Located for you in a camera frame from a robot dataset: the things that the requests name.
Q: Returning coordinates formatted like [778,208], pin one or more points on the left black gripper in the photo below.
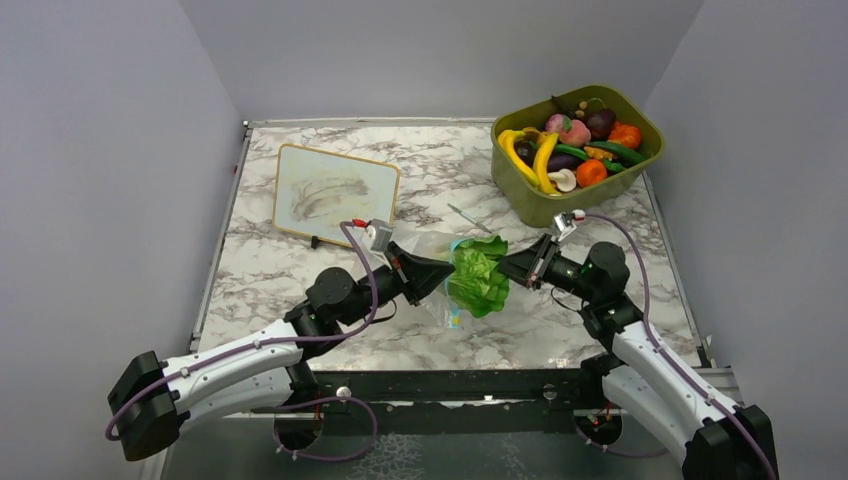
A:
[415,275]

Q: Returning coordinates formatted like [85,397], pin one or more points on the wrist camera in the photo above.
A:
[379,235]
[564,224]

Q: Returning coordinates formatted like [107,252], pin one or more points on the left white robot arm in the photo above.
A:
[154,399]

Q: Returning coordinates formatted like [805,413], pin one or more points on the small whiteboard yellow frame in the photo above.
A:
[316,190]

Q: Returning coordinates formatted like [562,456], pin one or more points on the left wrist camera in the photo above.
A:
[379,235]

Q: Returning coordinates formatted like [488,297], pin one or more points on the clear zip top bag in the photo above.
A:
[440,246]

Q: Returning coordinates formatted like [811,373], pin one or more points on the white mushroom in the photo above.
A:
[564,181]

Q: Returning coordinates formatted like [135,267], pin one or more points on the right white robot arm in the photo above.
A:
[710,435]

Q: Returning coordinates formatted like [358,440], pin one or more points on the purple eggplant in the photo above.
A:
[563,161]

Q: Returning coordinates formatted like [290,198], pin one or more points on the orange tangerine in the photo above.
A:
[590,172]

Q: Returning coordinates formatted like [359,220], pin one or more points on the green chili pepper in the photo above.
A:
[612,164]

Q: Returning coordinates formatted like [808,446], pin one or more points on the yellow banana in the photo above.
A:
[507,140]
[545,148]

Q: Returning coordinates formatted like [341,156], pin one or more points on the green white pen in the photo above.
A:
[472,220]

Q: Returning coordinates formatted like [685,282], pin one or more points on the pink purple onion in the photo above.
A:
[555,123]

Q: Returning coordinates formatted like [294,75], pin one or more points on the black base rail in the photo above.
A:
[433,402]

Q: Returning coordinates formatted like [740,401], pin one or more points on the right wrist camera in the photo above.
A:
[564,224]

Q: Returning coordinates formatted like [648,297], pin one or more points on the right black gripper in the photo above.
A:
[529,266]

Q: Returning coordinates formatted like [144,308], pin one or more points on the pink peach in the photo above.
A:
[577,136]

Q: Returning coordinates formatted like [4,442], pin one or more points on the green lettuce leaf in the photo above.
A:
[477,286]

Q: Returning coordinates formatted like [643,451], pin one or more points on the bumpy orange fruit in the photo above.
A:
[626,135]

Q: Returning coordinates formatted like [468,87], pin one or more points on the olive green plastic bin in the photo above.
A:
[536,208]

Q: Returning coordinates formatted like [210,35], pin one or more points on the dark purple avocado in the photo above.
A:
[601,122]

